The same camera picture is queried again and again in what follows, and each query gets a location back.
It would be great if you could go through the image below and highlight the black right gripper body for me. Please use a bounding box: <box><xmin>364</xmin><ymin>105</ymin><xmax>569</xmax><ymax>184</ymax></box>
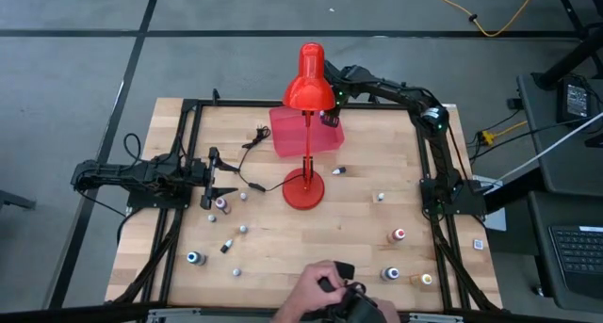
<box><xmin>331</xmin><ymin>88</ymin><xmax>353</xmax><ymax>117</ymax></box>

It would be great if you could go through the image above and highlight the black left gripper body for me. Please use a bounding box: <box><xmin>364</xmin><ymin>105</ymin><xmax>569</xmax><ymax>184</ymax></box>
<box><xmin>200</xmin><ymin>146</ymin><xmax>220</xmax><ymax>211</ymax></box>

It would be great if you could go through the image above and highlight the large red food coloring bottle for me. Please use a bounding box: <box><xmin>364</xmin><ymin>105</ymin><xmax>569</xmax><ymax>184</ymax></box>
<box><xmin>385</xmin><ymin>227</ymin><xmax>407</xmax><ymax>245</ymax></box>

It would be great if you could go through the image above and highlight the large yellow food coloring bottle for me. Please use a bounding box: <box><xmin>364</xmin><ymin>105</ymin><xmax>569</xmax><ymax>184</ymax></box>
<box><xmin>408</xmin><ymin>272</ymin><xmax>434</xmax><ymax>287</ymax></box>

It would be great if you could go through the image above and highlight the person's forearm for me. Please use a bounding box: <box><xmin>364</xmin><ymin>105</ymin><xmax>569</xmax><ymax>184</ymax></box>
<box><xmin>270</xmin><ymin>292</ymin><xmax>312</xmax><ymax>323</ymax></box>

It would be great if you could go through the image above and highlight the pink plastic bin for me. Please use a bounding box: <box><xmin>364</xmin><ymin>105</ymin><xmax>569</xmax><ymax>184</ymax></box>
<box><xmin>268</xmin><ymin>104</ymin><xmax>346</xmax><ymax>159</ymax></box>

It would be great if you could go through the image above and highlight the red desk lamp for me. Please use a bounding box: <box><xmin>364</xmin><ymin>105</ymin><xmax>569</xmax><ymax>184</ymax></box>
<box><xmin>281</xmin><ymin>41</ymin><xmax>337</xmax><ymax>212</ymax></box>

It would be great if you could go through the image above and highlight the yellow power plug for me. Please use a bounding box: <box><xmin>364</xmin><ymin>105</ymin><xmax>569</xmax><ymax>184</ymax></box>
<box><xmin>479</xmin><ymin>120</ymin><xmax>529</xmax><ymax>146</ymax></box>

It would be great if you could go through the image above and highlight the light grey plate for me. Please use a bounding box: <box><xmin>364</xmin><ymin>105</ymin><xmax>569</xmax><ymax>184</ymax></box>
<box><xmin>470</xmin><ymin>173</ymin><xmax>509</xmax><ymax>234</ymax></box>

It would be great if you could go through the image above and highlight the grey chair leg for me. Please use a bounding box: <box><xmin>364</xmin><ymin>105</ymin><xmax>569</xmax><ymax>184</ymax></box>
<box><xmin>0</xmin><ymin>188</ymin><xmax>38</xmax><ymax>212</ymax></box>

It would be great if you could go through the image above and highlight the dark grey desk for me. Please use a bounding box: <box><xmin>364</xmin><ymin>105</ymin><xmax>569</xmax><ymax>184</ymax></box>
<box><xmin>527</xmin><ymin>189</ymin><xmax>603</xmax><ymax>315</ymax></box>
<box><xmin>516</xmin><ymin>72</ymin><xmax>603</xmax><ymax>197</ymax></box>

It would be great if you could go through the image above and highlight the black stand leg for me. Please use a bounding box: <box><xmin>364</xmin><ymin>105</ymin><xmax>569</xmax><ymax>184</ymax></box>
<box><xmin>531</xmin><ymin>24</ymin><xmax>603</xmax><ymax>91</ymax></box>

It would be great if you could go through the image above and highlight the black power adapter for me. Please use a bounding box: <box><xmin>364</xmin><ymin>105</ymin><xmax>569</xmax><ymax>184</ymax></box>
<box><xmin>557</xmin><ymin>76</ymin><xmax>594</xmax><ymax>124</ymax></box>

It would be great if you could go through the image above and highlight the black laptop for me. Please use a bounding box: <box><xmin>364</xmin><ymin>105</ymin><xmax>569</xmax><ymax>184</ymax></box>
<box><xmin>547</xmin><ymin>224</ymin><xmax>603</xmax><ymax>300</ymax></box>

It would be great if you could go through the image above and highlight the black lamp power cord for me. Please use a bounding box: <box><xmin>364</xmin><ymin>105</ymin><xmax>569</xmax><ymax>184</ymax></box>
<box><xmin>236</xmin><ymin>123</ymin><xmax>305</xmax><ymax>194</ymax></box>

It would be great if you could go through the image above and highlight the black aluminium table frame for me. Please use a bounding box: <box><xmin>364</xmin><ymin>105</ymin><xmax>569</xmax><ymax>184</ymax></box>
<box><xmin>106</xmin><ymin>88</ymin><xmax>504</xmax><ymax>315</ymax></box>

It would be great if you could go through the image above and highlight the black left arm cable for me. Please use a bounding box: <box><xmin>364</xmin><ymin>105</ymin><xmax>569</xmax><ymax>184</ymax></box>
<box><xmin>122</xmin><ymin>132</ymin><xmax>143</xmax><ymax>163</ymax></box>

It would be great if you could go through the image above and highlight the silver aluminium rail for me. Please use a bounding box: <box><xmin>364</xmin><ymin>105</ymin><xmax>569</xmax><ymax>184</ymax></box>
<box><xmin>407</xmin><ymin>312</ymin><xmax>465</xmax><ymax>323</ymax></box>
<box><xmin>146</xmin><ymin>307</ymin><xmax>284</xmax><ymax>323</ymax></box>

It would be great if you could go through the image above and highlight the yellow extension cord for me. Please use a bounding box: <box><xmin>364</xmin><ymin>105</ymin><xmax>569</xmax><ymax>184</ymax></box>
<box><xmin>420</xmin><ymin>0</ymin><xmax>543</xmax><ymax>39</ymax></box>

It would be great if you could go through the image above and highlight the white cable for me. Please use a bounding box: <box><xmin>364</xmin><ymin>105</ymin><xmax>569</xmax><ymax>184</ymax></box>
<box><xmin>487</xmin><ymin>110</ymin><xmax>603</xmax><ymax>186</ymax></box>

